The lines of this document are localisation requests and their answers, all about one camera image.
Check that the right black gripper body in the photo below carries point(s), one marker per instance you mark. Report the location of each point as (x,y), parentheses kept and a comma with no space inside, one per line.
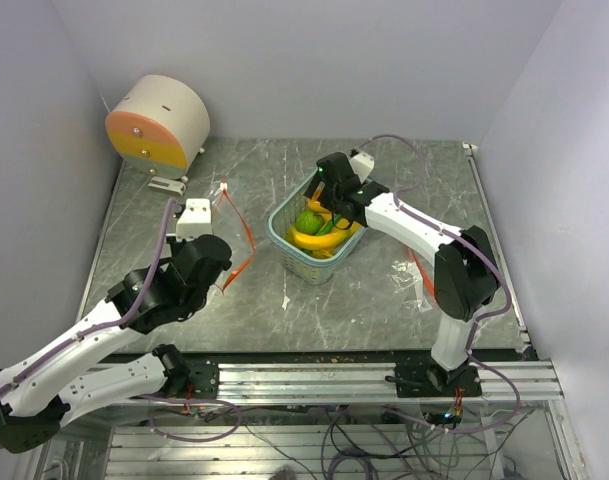
(328,200)

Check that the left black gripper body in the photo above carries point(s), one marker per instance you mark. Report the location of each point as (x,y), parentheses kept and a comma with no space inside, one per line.
(174,246)

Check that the green toy pepper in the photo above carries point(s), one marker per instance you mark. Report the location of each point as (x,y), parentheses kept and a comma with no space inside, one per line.
(333,224)

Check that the yellow toy banana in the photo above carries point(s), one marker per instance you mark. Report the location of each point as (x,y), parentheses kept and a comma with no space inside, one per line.
(328,243)

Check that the clear zip bag orange zipper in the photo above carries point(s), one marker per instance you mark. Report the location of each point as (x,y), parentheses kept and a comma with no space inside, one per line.
(229,223)

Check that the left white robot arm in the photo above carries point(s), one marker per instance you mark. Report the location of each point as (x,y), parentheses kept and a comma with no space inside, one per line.
(51,389)

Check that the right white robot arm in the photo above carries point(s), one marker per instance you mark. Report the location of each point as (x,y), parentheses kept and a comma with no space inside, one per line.
(464,268)

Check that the green toy cabbage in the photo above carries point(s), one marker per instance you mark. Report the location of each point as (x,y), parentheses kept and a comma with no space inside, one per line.
(309,222)

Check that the light blue plastic basket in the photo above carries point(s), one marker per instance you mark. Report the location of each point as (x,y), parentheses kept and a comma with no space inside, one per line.
(314,267)

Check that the white corner clip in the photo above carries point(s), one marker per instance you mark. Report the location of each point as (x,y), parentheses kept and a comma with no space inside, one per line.
(470,149)

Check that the round cream drawer box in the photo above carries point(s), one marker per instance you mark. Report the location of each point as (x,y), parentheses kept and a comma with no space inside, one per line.
(159,127)

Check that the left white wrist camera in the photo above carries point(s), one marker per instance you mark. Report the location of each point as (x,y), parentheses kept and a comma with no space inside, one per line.
(195,219)

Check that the small white bracket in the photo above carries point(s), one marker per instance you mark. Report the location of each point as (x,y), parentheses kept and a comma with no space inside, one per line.
(167,186)

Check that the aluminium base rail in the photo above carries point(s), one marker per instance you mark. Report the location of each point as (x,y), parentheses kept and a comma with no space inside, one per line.
(318,383)

